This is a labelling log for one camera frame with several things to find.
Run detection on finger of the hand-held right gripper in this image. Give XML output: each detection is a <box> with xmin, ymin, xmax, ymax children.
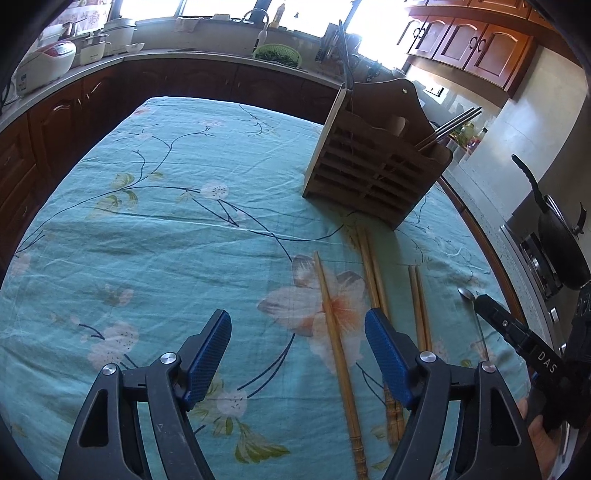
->
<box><xmin>475</xmin><ymin>294</ymin><xmax>563</xmax><ymax>384</ymax></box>

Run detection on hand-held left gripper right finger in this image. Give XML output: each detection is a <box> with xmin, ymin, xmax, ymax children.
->
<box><xmin>364</xmin><ymin>307</ymin><xmax>555</xmax><ymax>480</ymax></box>

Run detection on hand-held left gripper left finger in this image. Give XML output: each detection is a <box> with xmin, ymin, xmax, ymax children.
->
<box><xmin>58</xmin><ymin>309</ymin><xmax>232</xmax><ymax>480</ymax></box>

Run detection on wooden chopstick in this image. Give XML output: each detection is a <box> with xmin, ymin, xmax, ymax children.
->
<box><xmin>313</xmin><ymin>250</ymin><xmax>370</xmax><ymax>480</ymax></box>
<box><xmin>414</xmin><ymin>265</ymin><xmax>434</xmax><ymax>352</ymax></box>
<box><xmin>355</xmin><ymin>224</ymin><xmax>400</xmax><ymax>446</ymax></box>
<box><xmin>362</xmin><ymin>226</ymin><xmax>407</xmax><ymax>439</ymax></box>
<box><xmin>408</xmin><ymin>265</ymin><xmax>428</xmax><ymax>352</ymax></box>

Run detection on metal spoon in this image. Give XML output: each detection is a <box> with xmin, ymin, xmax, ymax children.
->
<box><xmin>456</xmin><ymin>286</ymin><xmax>491</xmax><ymax>361</ymax></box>

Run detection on wooden utensil holder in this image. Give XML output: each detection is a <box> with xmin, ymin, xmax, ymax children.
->
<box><xmin>302</xmin><ymin>78</ymin><xmax>454</xmax><ymax>232</ymax></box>

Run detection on metal chopstick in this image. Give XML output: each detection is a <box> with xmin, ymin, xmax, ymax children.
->
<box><xmin>421</xmin><ymin>120</ymin><xmax>475</xmax><ymax>151</ymax></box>
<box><xmin>337</xmin><ymin>19</ymin><xmax>356</xmax><ymax>100</ymax></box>
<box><xmin>413</xmin><ymin>108</ymin><xmax>483</xmax><ymax>151</ymax></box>
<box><xmin>417</xmin><ymin>113</ymin><xmax>479</xmax><ymax>151</ymax></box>

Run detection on person's right hand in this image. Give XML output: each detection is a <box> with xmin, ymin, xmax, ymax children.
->
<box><xmin>517</xmin><ymin>398</ymin><xmax>583</xmax><ymax>480</ymax></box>

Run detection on black wok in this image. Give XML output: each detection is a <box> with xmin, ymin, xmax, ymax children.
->
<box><xmin>511</xmin><ymin>154</ymin><xmax>591</xmax><ymax>291</ymax></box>

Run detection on teal floral tablecloth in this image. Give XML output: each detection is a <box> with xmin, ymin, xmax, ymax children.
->
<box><xmin>0</xmin><ymin>96</ymin><xmax>532</xmax><ymax>480</ymax></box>

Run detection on green oil bottle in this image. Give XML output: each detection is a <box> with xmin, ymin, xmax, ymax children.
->
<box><xmin>457</xmin><ymin>121</ymin><xmax>477</xmax><ymax>151</ymax></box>

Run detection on green colander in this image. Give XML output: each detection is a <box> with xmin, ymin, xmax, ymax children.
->
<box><xmin>252</xmin><ymin>43</ymin><xmax>304</xmax><ymax>68</ymax></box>

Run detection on knife rack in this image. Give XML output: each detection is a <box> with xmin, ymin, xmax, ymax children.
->
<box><xmin>316</xmin><ymin>22</ymin><xmax>366</xmax><ymax>64</ymax></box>

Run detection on small white electric pot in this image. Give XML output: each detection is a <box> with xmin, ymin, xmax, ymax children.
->
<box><xmin>78</xmin><ymin>36</ymin><xmax>112</xmax><ymax>65</ymax></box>

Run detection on white pink rice cooker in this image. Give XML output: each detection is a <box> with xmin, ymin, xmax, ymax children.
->
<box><xmin>11</xmin><ymin>41</ymin><xmax>77</xmax><ymax>96</ymax></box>

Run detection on kitchen faucet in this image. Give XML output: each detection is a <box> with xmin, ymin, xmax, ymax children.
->
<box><xmin>242</xmin><ymin>8</ymin><xmax>271</xmax><ymax>59</ymax></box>

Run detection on large white cooking pot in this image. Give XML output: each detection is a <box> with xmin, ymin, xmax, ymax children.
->
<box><xmin>102</xmin><ymin>17</ymin><xmax>138</xmax><ymax>52</ymax></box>

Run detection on kitchen window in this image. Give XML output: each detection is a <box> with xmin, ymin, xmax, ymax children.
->
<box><xmin>115</xmin><ymin>0</ymin><xmax>413</xmax><ymax>70</ymax></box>

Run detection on wooden wall cabinets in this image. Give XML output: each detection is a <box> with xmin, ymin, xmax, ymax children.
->
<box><xmin>401</xmin><ymin>0</ymin><xmax>542</xmax><ymax>99</ymax></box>

